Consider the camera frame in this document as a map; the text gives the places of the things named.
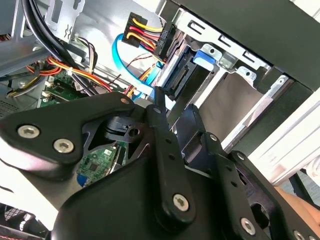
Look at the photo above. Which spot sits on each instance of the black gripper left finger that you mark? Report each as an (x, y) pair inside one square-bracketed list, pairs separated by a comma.
[(50, 125)]

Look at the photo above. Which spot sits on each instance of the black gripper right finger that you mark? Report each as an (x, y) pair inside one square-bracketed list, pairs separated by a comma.
[(225, 175)]

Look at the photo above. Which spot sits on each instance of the hard disk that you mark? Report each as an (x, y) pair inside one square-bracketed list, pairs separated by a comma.
[(230, 105)]

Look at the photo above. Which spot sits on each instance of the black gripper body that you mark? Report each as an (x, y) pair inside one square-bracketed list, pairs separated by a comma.
[(112, 212)]

